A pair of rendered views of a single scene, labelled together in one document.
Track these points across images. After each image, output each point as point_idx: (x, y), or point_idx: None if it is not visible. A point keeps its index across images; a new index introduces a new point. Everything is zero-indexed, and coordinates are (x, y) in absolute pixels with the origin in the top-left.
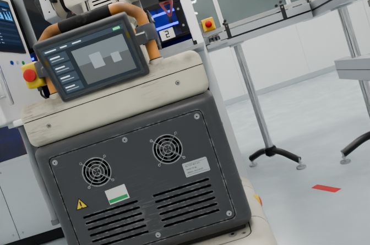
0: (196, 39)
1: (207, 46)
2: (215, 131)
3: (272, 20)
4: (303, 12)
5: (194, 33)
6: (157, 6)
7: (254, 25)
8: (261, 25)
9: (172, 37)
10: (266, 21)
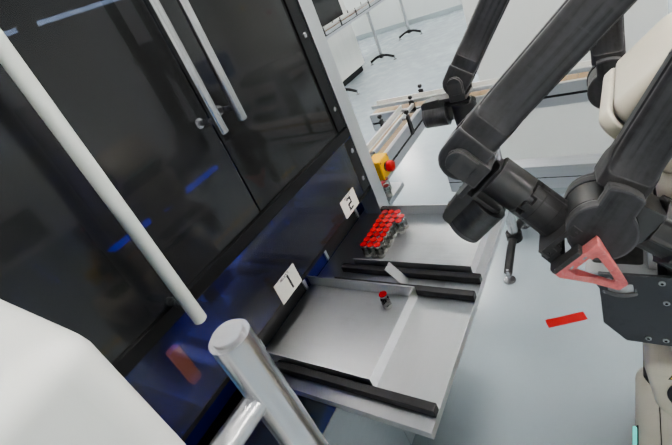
0: (379, 197)
1: (390, 202)
2: None
3: (404, 138)
4: (420, 122)
5: (375, 187)
6: (327, 155)
7: (393, 150)
8: (399, 149)
9: (356, 205)
10: (401, 142)
